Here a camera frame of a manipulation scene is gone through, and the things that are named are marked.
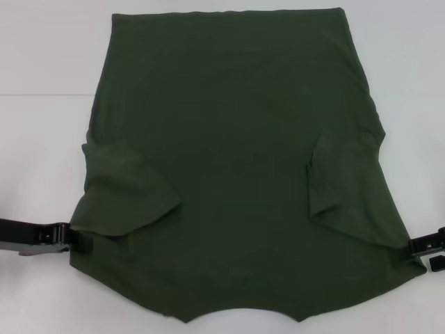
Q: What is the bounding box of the dark green t-shirt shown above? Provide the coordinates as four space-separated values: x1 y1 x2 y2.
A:
68 7 428 330

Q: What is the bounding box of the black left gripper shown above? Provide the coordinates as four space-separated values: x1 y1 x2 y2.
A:
0 218 95 259

